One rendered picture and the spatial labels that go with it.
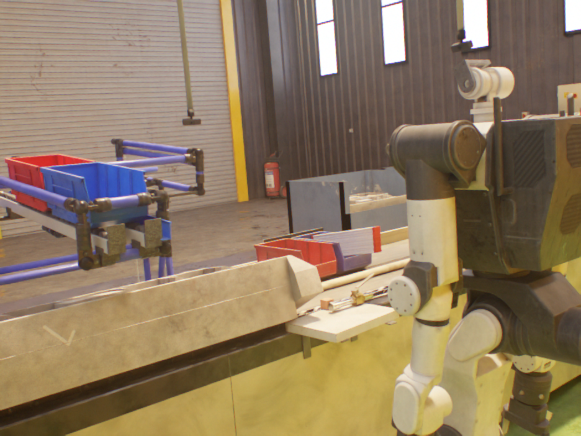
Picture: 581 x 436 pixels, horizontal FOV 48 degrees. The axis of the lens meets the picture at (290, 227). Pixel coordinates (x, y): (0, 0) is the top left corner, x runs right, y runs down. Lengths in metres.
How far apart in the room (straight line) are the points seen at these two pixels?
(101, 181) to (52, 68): 10.83
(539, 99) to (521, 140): 10.61
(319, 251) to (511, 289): 1.59
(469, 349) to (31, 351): 1.00
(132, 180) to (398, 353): 1.18
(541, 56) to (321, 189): 5.93
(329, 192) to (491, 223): 5.65
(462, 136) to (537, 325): 0.42
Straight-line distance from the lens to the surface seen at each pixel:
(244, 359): 1.95
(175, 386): 1.84
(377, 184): 8.27
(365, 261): 2.93
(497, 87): 1.44
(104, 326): 1.73
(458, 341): 1.47
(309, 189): 7.15
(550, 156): 1.26
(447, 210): 1.23
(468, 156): 1.20
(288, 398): 2.09
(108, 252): 1.58
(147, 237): 1.61
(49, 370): 1.69
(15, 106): 12.42
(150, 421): 1.83
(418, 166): 1.22
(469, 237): 1.36
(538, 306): 1.36
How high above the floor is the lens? 1.38
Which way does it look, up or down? 8 degrees down
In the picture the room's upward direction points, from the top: 5 degrees counter-clockwise
